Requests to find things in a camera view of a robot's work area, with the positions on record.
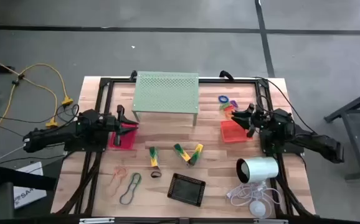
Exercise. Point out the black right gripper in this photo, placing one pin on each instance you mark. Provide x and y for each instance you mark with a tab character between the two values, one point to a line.
261	121

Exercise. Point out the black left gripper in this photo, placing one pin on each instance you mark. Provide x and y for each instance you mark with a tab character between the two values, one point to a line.
112	123

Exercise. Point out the red plastic basket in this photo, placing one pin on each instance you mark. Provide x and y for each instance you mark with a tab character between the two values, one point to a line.
130	141

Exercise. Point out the orange rubber band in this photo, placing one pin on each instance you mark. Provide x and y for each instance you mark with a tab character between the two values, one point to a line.
116	179

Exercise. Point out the small black rubber band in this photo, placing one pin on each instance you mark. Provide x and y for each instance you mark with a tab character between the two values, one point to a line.
152	175

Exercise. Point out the rubber bands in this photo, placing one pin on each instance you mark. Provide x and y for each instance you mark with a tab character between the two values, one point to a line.
132	187

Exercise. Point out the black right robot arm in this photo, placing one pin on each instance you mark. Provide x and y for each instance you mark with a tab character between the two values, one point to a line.
320	144

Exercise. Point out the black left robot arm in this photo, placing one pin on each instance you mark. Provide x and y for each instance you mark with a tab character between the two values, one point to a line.
58	133

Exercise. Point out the orange plastic basket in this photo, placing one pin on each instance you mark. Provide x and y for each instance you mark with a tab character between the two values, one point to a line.
233	135

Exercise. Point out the green perforated metal shelf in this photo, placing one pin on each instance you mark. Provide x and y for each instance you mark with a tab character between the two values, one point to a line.
167	93

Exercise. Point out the white round puck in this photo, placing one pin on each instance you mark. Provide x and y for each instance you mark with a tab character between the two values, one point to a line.
257	208

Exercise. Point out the black slotted plastic basket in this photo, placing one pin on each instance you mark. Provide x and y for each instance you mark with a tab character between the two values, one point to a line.
186	189

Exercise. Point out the black metal stand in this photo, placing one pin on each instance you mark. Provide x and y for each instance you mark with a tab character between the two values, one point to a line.
354	146

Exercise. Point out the white printed box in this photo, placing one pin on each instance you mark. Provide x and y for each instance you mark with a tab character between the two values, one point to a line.
27	199

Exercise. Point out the black metal table frame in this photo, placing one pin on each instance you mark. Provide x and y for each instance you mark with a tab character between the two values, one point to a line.
242	81

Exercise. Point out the silver bracket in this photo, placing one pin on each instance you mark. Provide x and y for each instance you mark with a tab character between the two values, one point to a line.
270	221
96	220

